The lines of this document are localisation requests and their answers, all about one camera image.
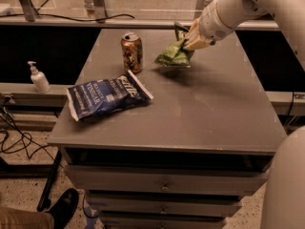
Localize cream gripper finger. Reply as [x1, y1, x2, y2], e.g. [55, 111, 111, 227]
[183, 32, 204, 51]

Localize green jalapeno chip bag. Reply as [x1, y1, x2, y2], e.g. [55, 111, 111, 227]
[154, 22, 193, 68]

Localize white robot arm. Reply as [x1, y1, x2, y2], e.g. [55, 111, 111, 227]
[184, 0, 305, 229]

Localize orange soda can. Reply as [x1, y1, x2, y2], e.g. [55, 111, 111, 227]
[121, 31, 143, 73]

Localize blue vinegar chip bag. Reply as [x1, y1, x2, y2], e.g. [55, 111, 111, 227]
[67, 70, 153, 121]

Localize grey drawer cabinet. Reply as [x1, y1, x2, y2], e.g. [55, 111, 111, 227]
[50, 30, 285, 229]

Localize white pump lotion bottle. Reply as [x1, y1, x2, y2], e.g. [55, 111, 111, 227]
[28, 61, 51, 94]

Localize black shoe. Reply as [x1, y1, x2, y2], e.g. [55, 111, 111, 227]
[48, 188, 79, 229]

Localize black metal stand leg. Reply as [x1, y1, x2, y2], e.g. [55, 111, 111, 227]
[37, 152, 62, 212]

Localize tan trouser leg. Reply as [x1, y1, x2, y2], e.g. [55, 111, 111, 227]
[0, 206, 54, 229]

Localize black cable on ledge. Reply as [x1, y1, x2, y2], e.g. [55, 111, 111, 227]
[0, 12, 135, 23]

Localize black floor cables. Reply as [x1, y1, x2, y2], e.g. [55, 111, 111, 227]
[0, 105, 56, 160]

